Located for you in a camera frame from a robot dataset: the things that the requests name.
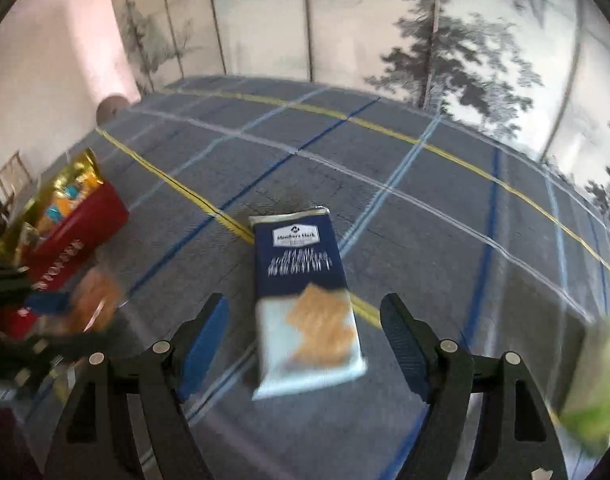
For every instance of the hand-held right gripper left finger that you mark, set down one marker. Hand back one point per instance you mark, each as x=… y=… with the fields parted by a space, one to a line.
x=205 y=345

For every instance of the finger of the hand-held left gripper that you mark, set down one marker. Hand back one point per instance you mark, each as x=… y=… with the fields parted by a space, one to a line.
x=70 y=345
x=47 y=304

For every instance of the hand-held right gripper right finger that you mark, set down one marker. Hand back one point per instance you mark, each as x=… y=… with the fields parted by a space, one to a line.
x=400 y=340

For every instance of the orange clear snack packet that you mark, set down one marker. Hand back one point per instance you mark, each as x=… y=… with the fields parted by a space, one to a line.
x=99 y=300

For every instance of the red box with gold lining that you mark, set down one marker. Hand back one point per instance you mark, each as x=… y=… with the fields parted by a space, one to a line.
x=85 y=225

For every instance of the dark blue cracker packet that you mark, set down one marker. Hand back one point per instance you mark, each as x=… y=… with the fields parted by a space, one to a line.
x=300 y=265

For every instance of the light wooden chair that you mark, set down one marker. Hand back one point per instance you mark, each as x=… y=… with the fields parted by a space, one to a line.
x=12 y=175

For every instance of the grey plaid tablecloth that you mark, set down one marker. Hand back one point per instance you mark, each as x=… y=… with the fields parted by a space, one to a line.
x=385 y=160

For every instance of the green snack packet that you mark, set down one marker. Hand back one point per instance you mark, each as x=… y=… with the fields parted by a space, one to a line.
x=597 y=390

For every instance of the round wooden disc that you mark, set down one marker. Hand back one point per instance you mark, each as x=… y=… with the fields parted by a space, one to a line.
x=112 y=107

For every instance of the painted landscape folding screen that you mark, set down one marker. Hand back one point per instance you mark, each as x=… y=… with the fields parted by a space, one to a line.
x=360 y=20

